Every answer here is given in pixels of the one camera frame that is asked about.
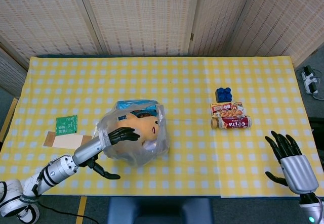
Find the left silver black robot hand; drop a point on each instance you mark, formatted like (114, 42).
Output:
(87, 150)

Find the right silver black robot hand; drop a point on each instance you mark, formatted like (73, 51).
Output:
(298, 173)

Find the transparent plastic bag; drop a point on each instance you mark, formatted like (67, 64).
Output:
(131, 158)

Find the right silver black robot arm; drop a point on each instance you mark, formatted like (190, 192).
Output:
(310, 208)

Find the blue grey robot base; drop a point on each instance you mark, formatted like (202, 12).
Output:
(157, 211)

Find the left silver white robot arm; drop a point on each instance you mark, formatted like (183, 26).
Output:
(53, 171)

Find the yellow checkered tablecloth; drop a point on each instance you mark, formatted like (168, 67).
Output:
(189, 158)

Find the beige and brown paper envelope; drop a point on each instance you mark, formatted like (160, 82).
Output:
(68, 141)

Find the orange plush toy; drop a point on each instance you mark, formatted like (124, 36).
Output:
(143, 128)

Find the blue soft package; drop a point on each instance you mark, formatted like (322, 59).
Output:
(131, 105)

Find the Costa biscuit tube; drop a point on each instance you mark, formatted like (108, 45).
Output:
(234, 123)

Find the white power strip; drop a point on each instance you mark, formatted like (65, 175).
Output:
(309, 80)

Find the yellow red snack box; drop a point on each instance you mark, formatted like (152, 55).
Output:
(226, 109)

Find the blue toy building block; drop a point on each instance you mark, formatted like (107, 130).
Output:
(224, 95)

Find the beige woven folding screen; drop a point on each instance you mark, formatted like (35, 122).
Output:
(141, 16)

